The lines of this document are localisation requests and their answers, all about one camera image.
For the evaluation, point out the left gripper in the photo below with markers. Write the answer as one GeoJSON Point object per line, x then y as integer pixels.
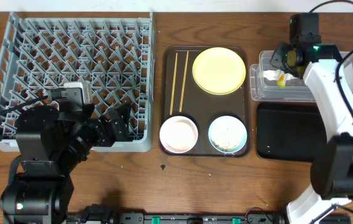
{"type": "Point", "coordinates": [108, 127]}

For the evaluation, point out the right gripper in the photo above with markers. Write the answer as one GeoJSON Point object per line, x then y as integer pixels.
{"type": "Point", "coordinates": [278, 52]}

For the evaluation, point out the green orange snack wrapper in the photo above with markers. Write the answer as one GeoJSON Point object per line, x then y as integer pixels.
{"type": "Point", "coordinates": [281, 82]}

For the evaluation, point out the white napkin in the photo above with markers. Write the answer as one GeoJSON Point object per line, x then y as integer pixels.
{"type": "Point", "coordinates": [274, 75]}

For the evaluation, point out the light blue bowl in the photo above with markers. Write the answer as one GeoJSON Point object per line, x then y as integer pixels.
{"type": "Point", "coordinates": [227, 134]}

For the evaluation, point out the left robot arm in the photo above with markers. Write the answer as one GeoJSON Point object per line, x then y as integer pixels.
{"type": "Point", "coordinates": [52, 142]}

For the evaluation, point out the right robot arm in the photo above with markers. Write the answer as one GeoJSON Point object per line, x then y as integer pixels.
{"type": "Point", "coordinates": [320, 66]}

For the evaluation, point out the clear plastic waste bin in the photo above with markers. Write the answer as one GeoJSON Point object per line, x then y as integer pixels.
{"type": "Point", "coordinates": [295, 89]}

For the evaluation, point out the grey dishwasher rack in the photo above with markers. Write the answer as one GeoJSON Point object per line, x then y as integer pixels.
{"type": "Point", "coordinates": [116, 55]}

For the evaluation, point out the black waste tray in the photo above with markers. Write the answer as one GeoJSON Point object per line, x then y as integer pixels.
{"type": "Point", "coordinates": [289, 132]}

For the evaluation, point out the pink bowl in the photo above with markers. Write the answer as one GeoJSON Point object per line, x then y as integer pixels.
{"type": "Point", "coordinates": [178, 134]}

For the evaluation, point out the yellow plate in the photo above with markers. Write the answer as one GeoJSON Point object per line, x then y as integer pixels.
{"type": "Point", "coordinates": [219, 71]}

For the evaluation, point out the dark brown serving tray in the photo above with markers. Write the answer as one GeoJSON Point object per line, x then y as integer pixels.
{"type": "Point", "coordinates": [199, 106]}

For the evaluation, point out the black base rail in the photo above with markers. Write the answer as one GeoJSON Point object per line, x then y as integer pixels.
{"type": "Point", "coordinates": [102, 214]}

